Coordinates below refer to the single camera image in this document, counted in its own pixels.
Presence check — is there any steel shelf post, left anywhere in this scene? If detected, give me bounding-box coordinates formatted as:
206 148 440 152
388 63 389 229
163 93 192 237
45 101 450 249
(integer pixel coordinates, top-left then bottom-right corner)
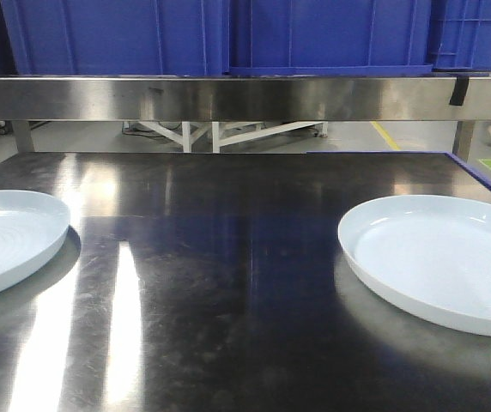
11 120 35 153

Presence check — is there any black tape strip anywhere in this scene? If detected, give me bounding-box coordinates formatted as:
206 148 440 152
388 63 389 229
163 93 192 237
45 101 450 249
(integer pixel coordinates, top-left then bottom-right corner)
449 76 470 106

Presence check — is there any large blue crate, left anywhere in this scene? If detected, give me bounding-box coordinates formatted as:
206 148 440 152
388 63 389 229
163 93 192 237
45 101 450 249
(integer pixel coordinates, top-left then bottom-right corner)
1 1 230 77

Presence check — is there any large blue crate, middle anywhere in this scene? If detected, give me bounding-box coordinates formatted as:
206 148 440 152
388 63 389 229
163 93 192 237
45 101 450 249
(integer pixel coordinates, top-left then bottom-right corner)
229 0 432 76

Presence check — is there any steel shelf post, right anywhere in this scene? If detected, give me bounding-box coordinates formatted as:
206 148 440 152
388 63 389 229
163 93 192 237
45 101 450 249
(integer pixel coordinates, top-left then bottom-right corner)
452 121 476 161

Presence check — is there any light blue plate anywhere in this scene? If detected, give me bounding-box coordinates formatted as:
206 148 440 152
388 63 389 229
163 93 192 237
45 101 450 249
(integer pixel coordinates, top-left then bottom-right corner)
0 190 70 292
337 195 491 336

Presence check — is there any steel shelf post, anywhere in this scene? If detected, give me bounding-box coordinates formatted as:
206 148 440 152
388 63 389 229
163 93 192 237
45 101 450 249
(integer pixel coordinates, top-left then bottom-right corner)
452 121 476 161
11 120 35 153

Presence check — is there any white metal frame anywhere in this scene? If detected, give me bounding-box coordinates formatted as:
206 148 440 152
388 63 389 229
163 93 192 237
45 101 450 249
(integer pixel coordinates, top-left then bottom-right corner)
122 121 329 154

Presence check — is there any blue crate with label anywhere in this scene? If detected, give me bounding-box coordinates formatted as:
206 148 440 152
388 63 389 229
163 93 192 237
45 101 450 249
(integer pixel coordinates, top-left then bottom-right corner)
427 0 491 73

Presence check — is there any large blue crate, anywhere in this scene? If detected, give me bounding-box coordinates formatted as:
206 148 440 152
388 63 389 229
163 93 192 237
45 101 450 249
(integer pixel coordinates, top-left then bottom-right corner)
229 0 432 76
1 1 230 77

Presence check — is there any stainless steel shelf rail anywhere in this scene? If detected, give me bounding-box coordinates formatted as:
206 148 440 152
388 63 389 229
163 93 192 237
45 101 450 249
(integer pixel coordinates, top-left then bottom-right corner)
0 73 491 122

